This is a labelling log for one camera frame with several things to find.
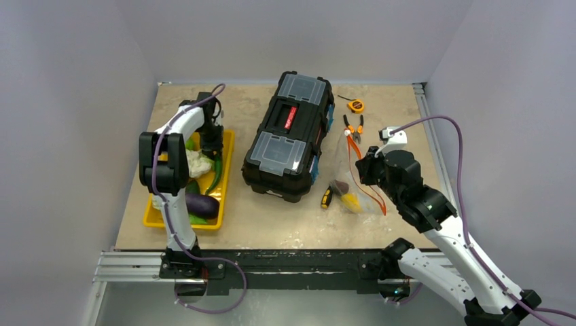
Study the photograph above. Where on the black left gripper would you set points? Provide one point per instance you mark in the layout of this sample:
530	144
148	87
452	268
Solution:
209	148

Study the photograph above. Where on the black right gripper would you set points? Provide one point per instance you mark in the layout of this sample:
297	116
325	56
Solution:
365	166

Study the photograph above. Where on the clear zip top bag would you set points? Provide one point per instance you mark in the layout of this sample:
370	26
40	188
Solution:
343	168

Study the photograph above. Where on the long green chili pepper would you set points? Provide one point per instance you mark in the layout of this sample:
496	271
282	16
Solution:
217	169

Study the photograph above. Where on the dark red brown food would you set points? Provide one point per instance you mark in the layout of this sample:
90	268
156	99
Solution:
340	187

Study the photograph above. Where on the yellow corn cob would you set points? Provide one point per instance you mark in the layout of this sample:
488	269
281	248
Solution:
351	203

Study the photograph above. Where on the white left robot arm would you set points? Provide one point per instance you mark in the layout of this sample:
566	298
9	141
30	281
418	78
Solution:
164	171

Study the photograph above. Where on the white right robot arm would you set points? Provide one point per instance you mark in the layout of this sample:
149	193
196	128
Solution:
475	286

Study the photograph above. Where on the small green cabbage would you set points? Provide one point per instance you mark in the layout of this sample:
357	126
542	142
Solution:
190	144

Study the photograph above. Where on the white cauliflower with leaves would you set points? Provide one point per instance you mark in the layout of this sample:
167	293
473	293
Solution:
198	164

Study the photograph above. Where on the yellow plastic tray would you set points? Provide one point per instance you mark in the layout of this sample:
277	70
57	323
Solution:
152	218

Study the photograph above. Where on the dark green avocado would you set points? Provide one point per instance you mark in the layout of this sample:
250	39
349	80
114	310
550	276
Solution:
193	187

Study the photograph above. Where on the yellow tape measure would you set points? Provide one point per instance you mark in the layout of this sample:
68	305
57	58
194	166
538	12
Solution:
357	106

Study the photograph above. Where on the purple eggplant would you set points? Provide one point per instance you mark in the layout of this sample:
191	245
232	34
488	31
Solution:
202	206

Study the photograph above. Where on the black plastic toolbox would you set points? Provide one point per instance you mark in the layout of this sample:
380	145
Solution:
283	159

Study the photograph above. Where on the pale green cabbage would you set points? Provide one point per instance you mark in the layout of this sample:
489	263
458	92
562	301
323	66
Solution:
155	204

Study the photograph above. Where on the orange handled pliers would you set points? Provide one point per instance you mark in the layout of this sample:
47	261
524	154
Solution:
355	132

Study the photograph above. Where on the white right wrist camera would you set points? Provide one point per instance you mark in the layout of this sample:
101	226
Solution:
391	140

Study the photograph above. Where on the screwdriver with yellow handle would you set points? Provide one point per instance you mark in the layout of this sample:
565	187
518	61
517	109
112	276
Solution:
327	197

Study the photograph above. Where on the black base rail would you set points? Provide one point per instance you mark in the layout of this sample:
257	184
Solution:
365	271

